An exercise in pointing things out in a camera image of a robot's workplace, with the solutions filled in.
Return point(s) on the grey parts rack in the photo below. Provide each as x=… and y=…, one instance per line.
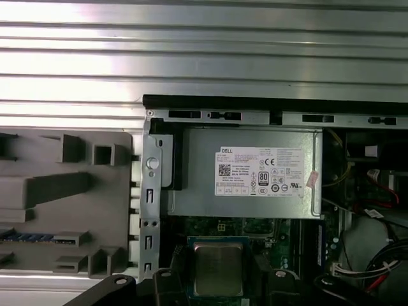
x=105, y=197

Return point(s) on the CPU with silver top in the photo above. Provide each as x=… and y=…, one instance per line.
x=218, y=267

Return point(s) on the grey power supply unit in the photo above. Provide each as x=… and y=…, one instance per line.
x=197, y=201

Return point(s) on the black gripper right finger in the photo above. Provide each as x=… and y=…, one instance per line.
x=274, y=290

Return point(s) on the black RAM slot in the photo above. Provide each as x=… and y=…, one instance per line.
x=321, y=245
x=306, y=242

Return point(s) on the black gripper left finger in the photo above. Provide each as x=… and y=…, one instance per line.
x=172, y=287

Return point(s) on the RAM stick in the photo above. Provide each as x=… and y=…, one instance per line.
x=28, y=238

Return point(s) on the black PC case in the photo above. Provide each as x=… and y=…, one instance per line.
x=255, y=103

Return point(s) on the green motherboard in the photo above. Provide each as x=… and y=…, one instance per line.
x=280, y=234

